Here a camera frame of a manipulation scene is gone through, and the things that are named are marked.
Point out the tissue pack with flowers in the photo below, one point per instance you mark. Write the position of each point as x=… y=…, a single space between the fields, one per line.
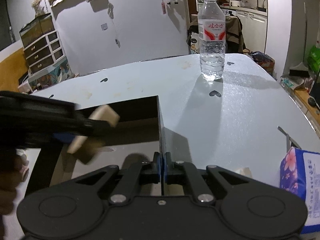
x=299 y=174

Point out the glass fish tank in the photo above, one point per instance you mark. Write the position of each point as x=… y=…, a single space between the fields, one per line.
x=39 y=26

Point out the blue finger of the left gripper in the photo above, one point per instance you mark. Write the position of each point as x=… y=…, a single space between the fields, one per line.
x=91 y=128

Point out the black storage box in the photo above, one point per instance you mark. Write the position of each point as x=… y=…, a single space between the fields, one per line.
x=138 y=135

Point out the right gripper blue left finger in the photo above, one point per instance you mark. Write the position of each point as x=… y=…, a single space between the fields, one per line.
x=140 y=173

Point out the white plastic drawer unit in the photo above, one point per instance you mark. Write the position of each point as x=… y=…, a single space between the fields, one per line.
x=45 y=51

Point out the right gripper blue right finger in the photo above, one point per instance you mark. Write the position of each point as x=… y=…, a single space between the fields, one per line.
x=189 y=177

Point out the beige wooden block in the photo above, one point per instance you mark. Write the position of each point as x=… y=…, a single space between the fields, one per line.
x=84 y=148

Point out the clear plastic water bottle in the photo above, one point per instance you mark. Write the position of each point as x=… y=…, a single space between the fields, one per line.
x=212 y=34

